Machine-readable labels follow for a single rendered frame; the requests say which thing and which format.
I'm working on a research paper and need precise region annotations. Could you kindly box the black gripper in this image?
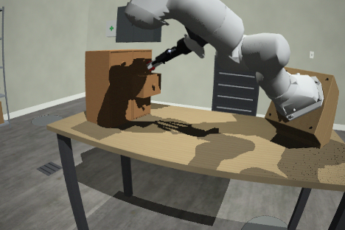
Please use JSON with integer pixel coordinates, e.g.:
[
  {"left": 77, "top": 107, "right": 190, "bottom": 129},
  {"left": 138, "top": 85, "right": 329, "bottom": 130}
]
[{"left": 147, "top": 38, "right": 192, "bottom": 69}]

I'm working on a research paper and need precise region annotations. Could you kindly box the small brown chest of drawers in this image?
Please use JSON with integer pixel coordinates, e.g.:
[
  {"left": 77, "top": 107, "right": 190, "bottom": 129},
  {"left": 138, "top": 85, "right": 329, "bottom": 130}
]
[{"left": 85, "top": 49, "right": 152, "bottom": 128}]

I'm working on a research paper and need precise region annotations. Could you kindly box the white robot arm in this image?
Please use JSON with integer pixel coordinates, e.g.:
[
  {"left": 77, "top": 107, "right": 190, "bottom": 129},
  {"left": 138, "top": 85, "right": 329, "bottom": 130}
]
[{"left": 125, "top": 0, "right": 324, "bottom": 121}]

